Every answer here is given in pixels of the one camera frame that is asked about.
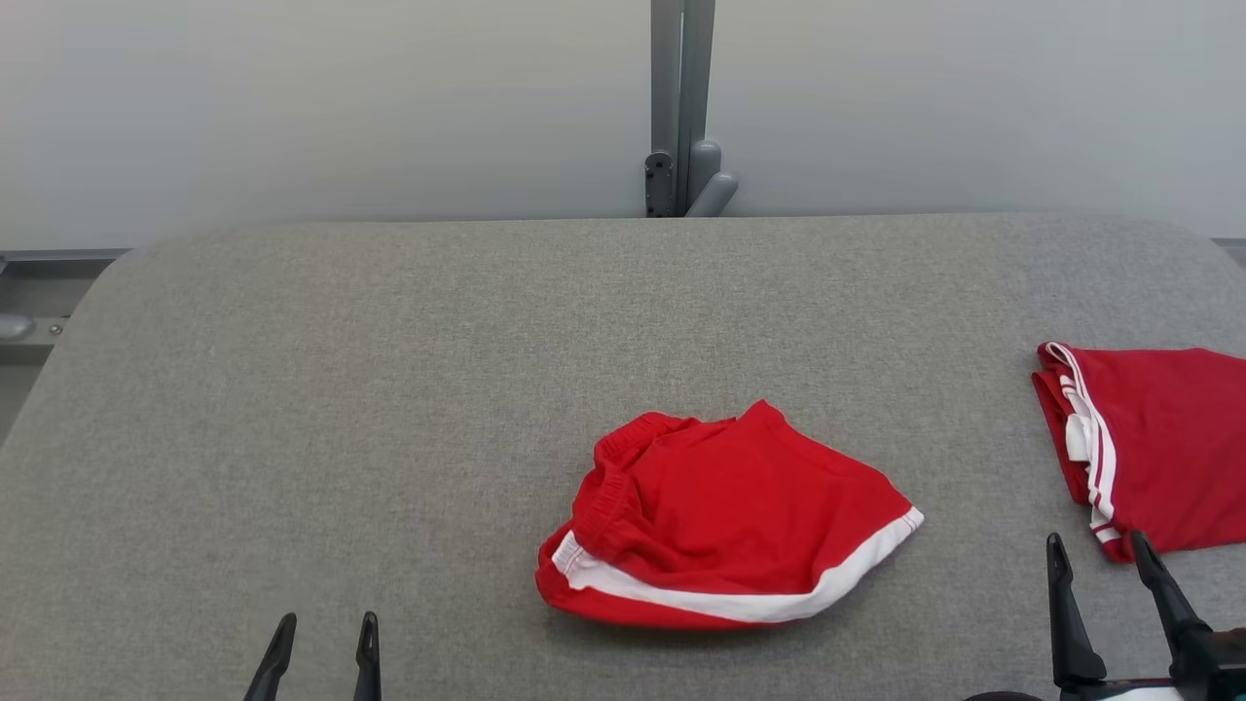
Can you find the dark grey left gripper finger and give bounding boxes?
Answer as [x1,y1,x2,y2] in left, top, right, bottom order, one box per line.
[352,611,383,701]
[243,612,298,701]

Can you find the grey metal partition post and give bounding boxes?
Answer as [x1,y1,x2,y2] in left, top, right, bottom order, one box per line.
[643,0,740,219]

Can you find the red basketball jersey white sleeves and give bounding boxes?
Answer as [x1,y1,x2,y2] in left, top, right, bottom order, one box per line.
[1032,341,1246,565]

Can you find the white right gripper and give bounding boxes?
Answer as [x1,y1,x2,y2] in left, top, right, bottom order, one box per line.
[1046,531,1246,701]

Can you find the red shorts white trim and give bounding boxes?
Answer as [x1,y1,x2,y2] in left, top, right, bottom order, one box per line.
[534,399,926,630]

